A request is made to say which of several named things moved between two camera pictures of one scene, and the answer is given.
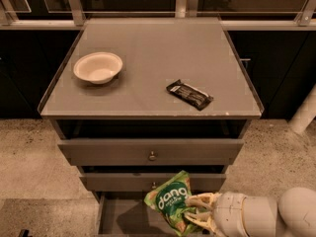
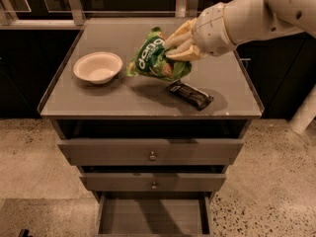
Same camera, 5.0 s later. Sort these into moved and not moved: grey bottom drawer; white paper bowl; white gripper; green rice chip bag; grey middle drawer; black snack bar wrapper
Moved: white gripper; green rice chip bag
Not moved: white paper bowl; black snack bar wrapper; grey bottom drawer; grey middle drawer
